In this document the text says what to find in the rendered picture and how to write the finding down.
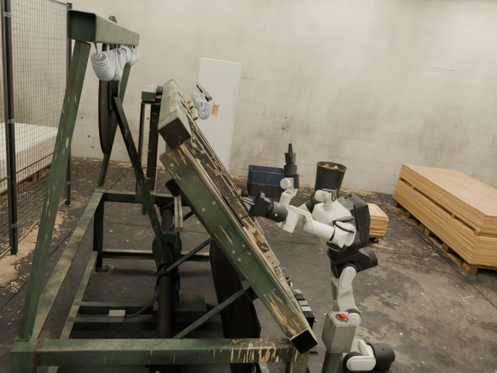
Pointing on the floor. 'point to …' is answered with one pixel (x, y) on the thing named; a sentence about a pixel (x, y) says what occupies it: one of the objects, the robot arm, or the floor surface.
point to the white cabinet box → (220, 103)
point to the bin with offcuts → (329, 175)
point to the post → (330, 363)
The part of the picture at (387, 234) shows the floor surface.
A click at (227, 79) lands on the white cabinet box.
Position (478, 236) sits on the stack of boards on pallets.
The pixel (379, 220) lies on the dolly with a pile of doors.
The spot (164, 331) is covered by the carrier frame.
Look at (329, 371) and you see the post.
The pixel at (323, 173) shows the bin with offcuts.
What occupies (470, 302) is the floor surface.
